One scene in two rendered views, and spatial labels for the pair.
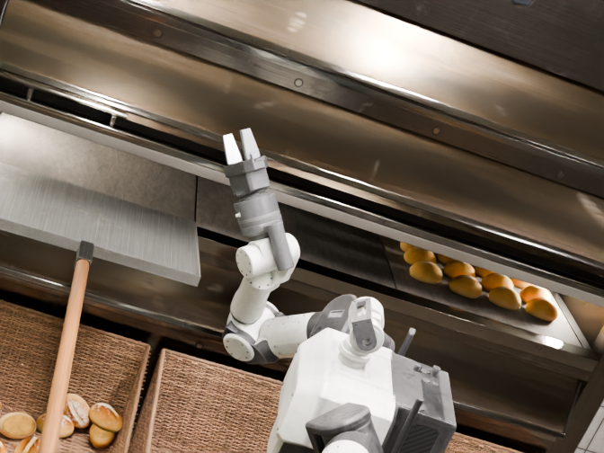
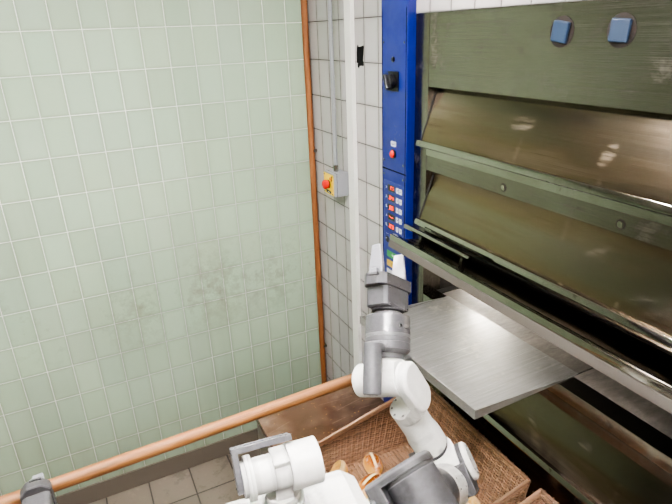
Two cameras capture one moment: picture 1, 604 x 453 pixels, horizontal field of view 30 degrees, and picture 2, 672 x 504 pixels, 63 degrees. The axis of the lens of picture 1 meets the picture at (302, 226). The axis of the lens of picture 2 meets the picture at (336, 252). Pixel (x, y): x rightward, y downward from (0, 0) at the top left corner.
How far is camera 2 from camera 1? 203 cm
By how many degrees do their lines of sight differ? 71
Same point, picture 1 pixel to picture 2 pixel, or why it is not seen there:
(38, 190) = (449, 319)
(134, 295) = (518, 427)
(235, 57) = (559, 201)
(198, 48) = (531, 196)
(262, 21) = (572, 160)
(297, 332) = not seen: hidden behind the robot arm
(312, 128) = (647, 278)
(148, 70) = (505, 221)
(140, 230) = (496, 363)
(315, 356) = not seen: hidden behind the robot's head
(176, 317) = (545, 461)
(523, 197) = not seen: outside the picture
